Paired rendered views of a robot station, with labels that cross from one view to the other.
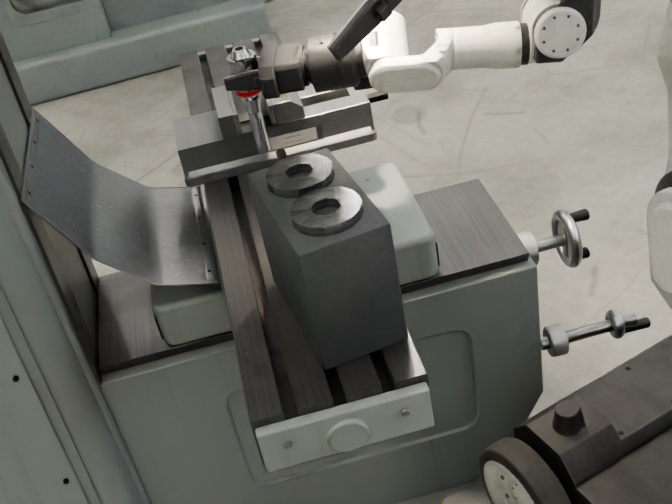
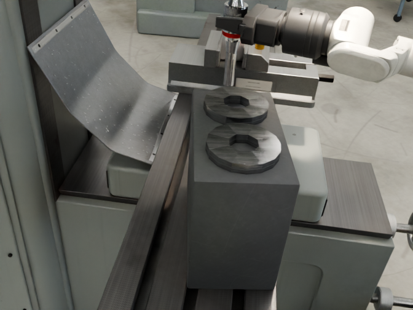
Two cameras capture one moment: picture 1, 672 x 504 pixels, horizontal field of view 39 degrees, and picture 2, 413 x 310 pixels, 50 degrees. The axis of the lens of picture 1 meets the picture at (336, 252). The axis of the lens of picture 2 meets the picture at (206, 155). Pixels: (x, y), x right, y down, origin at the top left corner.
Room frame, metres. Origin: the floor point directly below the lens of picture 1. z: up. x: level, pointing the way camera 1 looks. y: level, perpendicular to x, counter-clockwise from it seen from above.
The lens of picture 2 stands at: (0.53, -0.03, 1.43)
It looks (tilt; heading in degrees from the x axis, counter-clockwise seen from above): 36 degrees down; 10
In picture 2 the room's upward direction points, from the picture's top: 5 degrees clockwise
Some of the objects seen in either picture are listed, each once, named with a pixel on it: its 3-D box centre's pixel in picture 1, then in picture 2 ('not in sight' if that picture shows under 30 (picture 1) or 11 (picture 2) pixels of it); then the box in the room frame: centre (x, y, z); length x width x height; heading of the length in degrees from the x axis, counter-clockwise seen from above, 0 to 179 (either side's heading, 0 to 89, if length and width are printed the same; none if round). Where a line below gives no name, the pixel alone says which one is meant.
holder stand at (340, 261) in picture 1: (325, 251); (232, 181); (1.02, 0.01, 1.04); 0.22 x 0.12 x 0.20; 14
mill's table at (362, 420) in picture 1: (272, 187); (225, 113); (1.44, 0.09, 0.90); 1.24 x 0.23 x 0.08; 5
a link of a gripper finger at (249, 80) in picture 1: (243, 82); (230, 24); (1.38, 0.09, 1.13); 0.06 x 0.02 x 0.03; 81
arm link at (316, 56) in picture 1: (301, 67); (278, 29); (1.40, -0.01, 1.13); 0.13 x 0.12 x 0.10; 171
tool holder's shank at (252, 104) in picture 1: (257, 121); (230, 59); (1.41, 0.08, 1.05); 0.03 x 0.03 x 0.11
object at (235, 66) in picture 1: (244, 70); (235, 17); (1.41, 0.09, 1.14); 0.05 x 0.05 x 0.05
